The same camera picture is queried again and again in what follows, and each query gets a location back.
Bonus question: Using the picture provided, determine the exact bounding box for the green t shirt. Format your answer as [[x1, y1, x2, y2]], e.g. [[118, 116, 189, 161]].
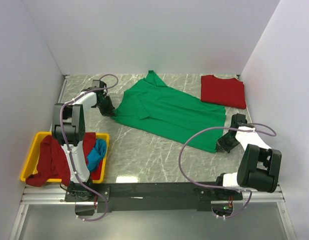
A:
[[113, 70, 226, 153]]

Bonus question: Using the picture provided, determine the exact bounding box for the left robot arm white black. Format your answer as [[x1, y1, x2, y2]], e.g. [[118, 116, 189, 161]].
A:
[[51, 89, 115, 201]]

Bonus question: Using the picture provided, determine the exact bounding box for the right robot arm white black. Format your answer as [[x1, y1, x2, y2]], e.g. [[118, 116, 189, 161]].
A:
[[214, 124, 282, 200]]

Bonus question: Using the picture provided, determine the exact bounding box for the folded red t shirt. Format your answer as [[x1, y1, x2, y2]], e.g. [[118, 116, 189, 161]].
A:
[[200, 75, 247, 110]]

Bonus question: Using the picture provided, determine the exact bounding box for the blue t shirt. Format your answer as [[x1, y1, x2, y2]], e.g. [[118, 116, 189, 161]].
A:
[[87, 138, 107, 173]]

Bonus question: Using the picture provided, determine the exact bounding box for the crumpled red t shirt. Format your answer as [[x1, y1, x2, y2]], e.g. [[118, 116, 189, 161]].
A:
[[26, 132, 97, 188]]

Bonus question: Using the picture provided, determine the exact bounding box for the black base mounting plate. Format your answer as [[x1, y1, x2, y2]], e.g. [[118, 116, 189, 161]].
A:
[[64, 182, 243, 213]]

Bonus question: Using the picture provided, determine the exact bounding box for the yellow plastic bin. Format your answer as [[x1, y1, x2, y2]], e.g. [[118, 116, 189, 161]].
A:
[[20, 131, 111, 185]]

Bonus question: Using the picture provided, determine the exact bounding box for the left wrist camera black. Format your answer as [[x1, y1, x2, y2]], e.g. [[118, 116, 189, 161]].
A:
[[91, 79, 107, 89]]

